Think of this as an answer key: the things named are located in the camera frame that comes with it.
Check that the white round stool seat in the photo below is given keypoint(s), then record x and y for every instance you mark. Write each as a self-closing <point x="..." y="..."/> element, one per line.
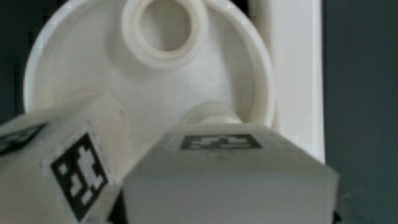
<point x="168" y="53"/>

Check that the white stool leg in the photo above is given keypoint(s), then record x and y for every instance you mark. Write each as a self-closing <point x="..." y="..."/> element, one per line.
<point x="229" y="175"/>
<point x="60" y="163"/>

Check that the white right fence wall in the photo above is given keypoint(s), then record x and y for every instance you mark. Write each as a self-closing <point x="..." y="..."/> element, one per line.
<point x="289" y="23"/>

